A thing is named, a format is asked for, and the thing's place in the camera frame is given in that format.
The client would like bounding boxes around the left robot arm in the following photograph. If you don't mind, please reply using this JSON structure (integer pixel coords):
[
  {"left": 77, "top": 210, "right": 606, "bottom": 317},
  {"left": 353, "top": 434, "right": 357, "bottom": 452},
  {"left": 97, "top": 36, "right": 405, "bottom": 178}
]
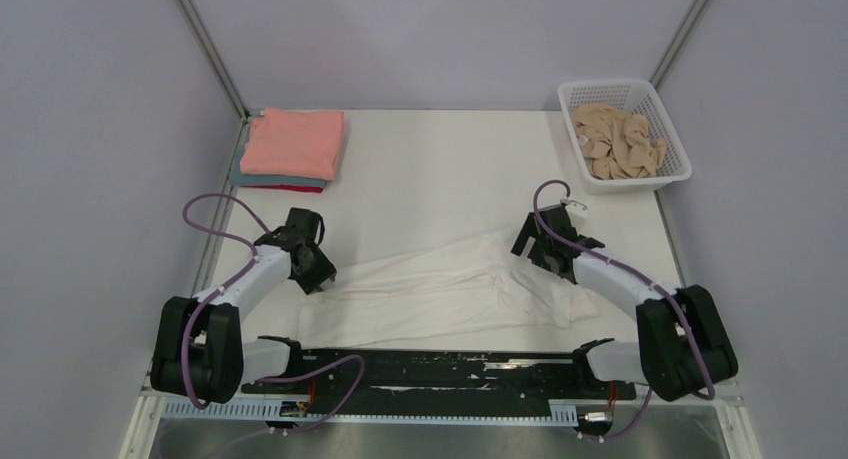
[{"left": 150, "top": 208, "right": 336, "bottom": 409}]

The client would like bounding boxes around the white plastic basket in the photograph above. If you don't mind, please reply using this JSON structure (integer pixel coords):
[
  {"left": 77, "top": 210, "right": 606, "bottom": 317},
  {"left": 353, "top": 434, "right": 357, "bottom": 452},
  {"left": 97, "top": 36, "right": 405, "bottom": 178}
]
[{"left": 557, "top": 79, "right": 692, "bottom": 195}]

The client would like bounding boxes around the right aluminium corner post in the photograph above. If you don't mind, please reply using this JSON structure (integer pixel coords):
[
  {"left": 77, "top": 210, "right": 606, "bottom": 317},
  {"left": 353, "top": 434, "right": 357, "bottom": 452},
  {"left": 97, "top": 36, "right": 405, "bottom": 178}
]
[{"left": 649, "top": 0, "right": 711, "bottom": 90}]

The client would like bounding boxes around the left aluminium corner post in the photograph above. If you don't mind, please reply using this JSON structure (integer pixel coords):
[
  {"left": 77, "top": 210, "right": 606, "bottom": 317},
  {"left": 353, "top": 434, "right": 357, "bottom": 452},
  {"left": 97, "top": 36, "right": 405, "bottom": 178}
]
[{"left": 175, "top": 0, "right": 249, "bottom": 123}]

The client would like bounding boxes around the aluminium corner post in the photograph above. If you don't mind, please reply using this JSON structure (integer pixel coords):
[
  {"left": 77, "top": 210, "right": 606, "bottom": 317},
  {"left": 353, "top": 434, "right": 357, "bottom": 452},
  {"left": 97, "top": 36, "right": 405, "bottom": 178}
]
[
  {"left": 649, "top": 0, "right": 711, "bottom": 90},
  {"left": 175, "top": 0, "right": 249, "bottom": 123}
]

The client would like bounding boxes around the white slotted cable duct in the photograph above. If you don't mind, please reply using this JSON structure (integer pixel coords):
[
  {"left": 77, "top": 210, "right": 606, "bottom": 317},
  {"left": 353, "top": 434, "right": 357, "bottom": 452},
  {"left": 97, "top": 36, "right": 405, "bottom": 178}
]
[{"left": 162, "top": 396, "right": 579, "bottom": 427}]

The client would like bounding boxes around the folded pink t-shirt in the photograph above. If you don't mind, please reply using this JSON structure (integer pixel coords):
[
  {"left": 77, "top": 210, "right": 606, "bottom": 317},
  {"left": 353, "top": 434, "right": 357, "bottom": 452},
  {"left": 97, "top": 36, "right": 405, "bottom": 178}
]
[{"left": 240, "top": 107, "right": 345, "bottom": 181}]

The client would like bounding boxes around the white t-shirt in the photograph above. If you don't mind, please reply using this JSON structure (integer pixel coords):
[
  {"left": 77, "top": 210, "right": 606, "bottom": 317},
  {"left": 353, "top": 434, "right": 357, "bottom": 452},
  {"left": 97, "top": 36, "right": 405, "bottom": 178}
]
[{"left": 298, "top": 231, "right": 598, "bottom": 347}]

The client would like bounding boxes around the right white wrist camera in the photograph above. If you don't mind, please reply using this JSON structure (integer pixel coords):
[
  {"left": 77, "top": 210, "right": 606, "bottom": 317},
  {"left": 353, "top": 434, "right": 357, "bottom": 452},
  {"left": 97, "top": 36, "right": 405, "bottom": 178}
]
[{"left": 561, "top": 199, "right": 588, "bottom": 220}]

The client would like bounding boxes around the folded red t-shirt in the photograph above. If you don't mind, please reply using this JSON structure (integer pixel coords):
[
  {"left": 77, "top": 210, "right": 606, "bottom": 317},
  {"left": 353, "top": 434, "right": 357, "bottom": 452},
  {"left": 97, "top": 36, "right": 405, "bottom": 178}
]
[{"left": 240, "top": 185, "right": 324, "bottom": 194}]

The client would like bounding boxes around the beige crumpled t-shirt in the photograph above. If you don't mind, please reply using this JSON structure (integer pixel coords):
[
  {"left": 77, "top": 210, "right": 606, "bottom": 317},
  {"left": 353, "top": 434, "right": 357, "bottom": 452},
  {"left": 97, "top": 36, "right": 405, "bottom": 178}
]
[{"left": 570, "top": 103, "right": 668, "bottom": 180}]

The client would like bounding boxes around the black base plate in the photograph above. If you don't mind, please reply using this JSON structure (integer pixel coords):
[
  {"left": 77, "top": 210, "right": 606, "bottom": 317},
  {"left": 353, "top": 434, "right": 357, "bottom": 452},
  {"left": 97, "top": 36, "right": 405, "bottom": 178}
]
[{"left": 241, "top": 348, "right": 636, "bottom": 418}]

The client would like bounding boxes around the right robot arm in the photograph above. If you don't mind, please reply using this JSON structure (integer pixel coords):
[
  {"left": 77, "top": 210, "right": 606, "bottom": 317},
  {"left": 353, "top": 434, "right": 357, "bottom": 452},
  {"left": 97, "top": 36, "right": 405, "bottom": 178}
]
[{"left": 511, "top": 205, "right": 739, "bottom": 402}]

